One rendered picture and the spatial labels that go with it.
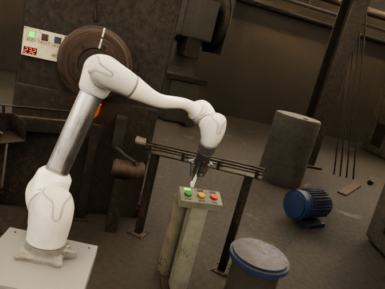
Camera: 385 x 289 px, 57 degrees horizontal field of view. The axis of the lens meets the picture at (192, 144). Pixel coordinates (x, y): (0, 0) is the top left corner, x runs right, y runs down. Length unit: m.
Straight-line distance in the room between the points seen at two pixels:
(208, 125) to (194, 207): 0.51
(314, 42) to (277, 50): 1.02
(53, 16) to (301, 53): 7.82
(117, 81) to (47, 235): 0.65
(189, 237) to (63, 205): 0.83
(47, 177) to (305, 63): 8.71
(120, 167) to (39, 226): 1.05
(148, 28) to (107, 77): 1.23
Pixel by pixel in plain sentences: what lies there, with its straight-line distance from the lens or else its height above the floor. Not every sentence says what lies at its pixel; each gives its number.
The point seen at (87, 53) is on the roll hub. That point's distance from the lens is 2.38.
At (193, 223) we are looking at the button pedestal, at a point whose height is 0.45.
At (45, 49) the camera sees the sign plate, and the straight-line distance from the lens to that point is 2.61.
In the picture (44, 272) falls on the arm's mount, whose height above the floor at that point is 0.43.
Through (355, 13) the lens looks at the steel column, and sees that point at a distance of 6.13.
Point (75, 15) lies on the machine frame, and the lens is 2.61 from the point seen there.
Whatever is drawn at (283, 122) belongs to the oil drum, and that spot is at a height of 0.78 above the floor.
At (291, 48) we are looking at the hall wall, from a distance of 9.63.
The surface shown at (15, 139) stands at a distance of 2.35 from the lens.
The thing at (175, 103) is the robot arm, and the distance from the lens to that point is 1.63.
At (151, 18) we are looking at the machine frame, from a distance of 2.61.
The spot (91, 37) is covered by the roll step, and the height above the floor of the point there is 1.27.
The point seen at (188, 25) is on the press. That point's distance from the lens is 6.61.
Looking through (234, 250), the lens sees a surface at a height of 0.42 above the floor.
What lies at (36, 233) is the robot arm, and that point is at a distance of 1.53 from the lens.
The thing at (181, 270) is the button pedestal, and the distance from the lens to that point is 2.17.
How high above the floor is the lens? 1.34
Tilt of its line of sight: 14 degrees down
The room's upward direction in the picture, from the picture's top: 14 degrees clockwise
